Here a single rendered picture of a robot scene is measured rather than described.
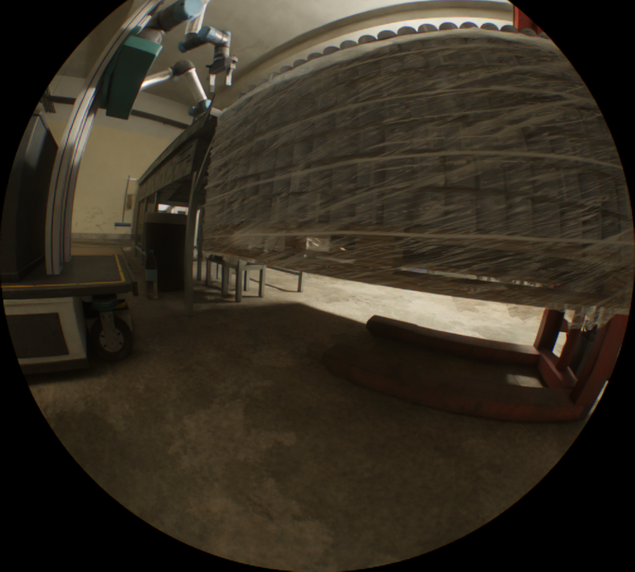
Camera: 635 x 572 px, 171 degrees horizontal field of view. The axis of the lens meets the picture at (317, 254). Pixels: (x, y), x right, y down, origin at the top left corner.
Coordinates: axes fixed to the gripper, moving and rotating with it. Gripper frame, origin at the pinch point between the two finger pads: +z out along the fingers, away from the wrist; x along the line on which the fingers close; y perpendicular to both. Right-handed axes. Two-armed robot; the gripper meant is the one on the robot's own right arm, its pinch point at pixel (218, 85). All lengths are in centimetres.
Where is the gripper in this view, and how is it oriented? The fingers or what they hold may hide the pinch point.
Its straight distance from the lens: 115.7
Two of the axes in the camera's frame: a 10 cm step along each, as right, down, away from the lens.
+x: 8.7, 2.6, -4.2
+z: -0.3, 8.8, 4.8
